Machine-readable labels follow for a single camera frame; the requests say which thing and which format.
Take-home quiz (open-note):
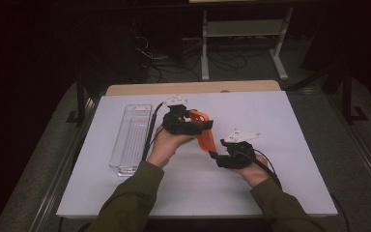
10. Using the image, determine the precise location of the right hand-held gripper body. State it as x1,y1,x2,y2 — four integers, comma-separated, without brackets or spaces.
216,128,262,170

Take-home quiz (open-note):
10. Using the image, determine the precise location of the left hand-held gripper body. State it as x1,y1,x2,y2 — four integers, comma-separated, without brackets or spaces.
161,94,208,136

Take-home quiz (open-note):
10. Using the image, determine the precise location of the person's left hand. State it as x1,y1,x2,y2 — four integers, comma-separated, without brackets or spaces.
146,125,196,169

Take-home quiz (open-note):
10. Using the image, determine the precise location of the clear plastic tray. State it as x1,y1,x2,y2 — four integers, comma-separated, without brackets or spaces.
108,103,154,178

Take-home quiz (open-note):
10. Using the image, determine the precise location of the black metal stand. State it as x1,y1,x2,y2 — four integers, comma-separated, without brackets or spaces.
65,72,99,128
340,61,370,126

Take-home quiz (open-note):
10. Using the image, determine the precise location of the aluminium rail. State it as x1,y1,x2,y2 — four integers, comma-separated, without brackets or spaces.
28,96,102,232
328,93,371,201

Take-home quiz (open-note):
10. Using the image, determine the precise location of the orange phone case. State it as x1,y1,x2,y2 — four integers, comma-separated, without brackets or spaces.
187,108,218,154

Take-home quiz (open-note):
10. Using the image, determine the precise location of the grey metal shelf stand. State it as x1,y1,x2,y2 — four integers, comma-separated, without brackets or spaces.
200,6,295,82

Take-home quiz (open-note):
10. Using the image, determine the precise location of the tangle of floor cables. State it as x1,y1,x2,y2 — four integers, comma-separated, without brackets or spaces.
132,17,249,83

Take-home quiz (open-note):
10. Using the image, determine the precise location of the person's right hand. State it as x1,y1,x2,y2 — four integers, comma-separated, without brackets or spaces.
236,153,271,189

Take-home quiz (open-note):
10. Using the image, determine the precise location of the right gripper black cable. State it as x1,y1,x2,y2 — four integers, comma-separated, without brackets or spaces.
252,148,352,232

